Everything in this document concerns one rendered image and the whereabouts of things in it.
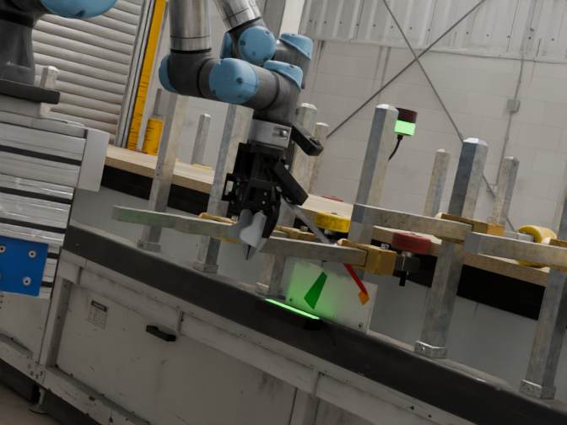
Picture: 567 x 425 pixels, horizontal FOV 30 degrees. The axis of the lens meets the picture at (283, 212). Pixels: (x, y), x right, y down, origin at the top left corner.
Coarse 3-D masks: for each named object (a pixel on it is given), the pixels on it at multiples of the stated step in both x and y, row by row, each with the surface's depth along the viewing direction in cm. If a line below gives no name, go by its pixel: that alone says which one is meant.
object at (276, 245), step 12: (276, 240) 198; (288, 240) 199; (300, 240) 205; (264, 252) 196; (276, 252) 198; (288, 252) 200; (300, 252) 202; (312, 252) 204; (324, 252) 206; (336, 252) 208; (348, 252) 210; (360, 252) 212; (360, 264) 213; (396, 264) 219; (408, 264) 221
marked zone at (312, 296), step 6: (324, 276) 222; (318, 282) 223; (324, 282) 222; (312, 288) 224; (318, 288) 223; (306, 294) 225; (312, 294) 224; (318, 294) 222; (306, 300) 225; (312, 300) 224; (312, 306) 223
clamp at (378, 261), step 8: (344, 240) 219; (360, 248) 215; (368, 248) 213; (376, 248) 213; (368, 256) 213; (376, 256) 211; (384, 256) 211; (392, 256) 213; (352, 264) 216; (368, 264) 213; (376, 264) 211; (384, 264) 212; (392, 264) 213; (376, 272) 211; (384, 272) 212; (392, 272) 214
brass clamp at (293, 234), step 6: (276, 228) 236; (282, 228) 234; (288, 228) 235; (288, 234) 232; (294, 234) 231; (300, 234) 230; (306, 234) 231; (312, 234) 232; (306, 240) 231; (312, 240) 232
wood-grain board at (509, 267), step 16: (112, 160) 326; (128, 160) 330; (144, 160) 363; (176, 176) 299; (192, 176) 309; (208, 176) 337; (208, 192) 286; (304, 208) 256; (320, 208) 272; (336, 208) 294; (352, 208) 320; (384, 240) 234; (432, 240) 229; (480, 256) 214; (496, 272) 210; (512, 272) 207; (528, 272) 204; (544, 272) 202
